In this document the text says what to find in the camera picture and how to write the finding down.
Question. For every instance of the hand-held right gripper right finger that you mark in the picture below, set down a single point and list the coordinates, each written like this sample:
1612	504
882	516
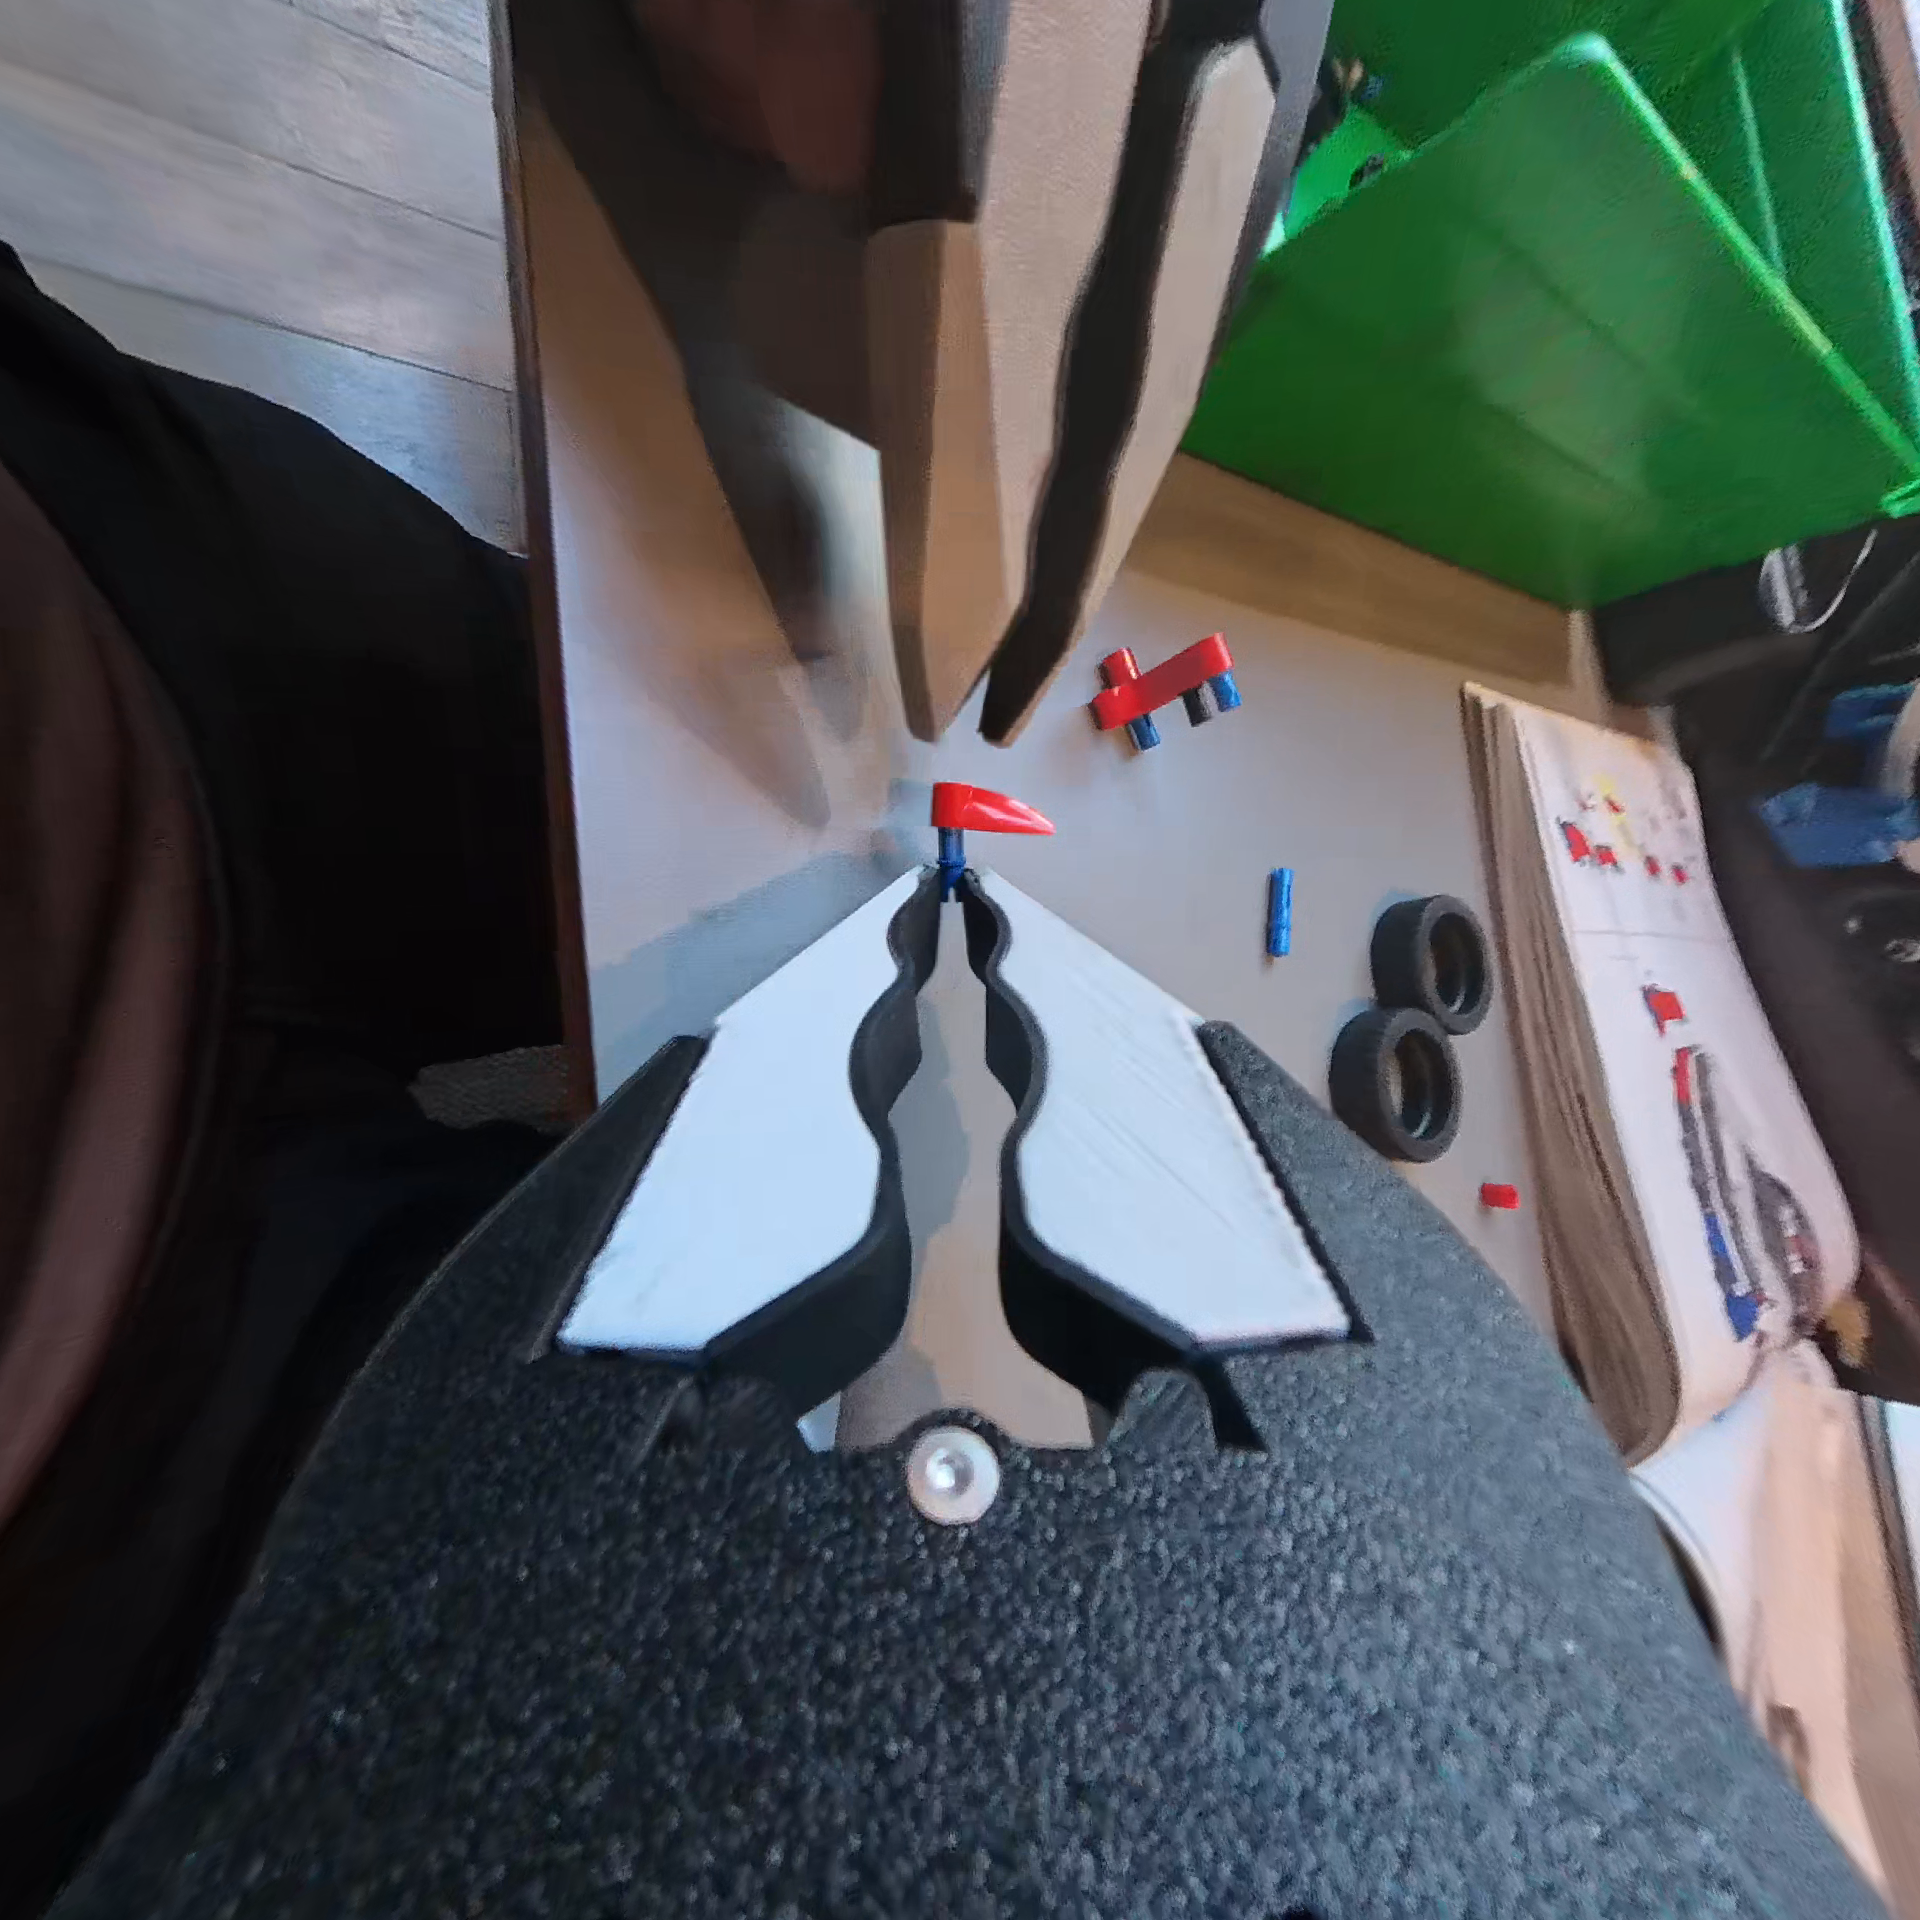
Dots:
1171	1185

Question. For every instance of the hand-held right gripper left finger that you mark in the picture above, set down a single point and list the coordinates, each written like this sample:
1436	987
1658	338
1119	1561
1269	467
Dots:
735	1171

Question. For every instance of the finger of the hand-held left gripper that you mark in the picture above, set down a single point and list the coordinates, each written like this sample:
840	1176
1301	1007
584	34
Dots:
1005	375
1184	269

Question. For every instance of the red beam assembly blue pins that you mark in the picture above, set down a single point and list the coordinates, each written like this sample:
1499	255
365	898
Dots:
1142	693

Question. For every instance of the red curved wedge brick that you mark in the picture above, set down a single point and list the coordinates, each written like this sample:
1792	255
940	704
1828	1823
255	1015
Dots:
983	809

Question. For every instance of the grey desk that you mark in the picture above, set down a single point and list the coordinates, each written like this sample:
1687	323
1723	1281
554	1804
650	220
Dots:
1202	840

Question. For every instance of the black rubber tyre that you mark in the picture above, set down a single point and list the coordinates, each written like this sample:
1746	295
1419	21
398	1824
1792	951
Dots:
1396	961
1358	1089

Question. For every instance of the green plastic bin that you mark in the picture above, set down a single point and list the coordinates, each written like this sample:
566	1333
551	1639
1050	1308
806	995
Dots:
1500	330

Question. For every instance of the open instruction booklet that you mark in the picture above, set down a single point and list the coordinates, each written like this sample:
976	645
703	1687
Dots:
1622	1049

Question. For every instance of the black tumbler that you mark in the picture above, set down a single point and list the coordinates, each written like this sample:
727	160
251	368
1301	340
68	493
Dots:
1695	628

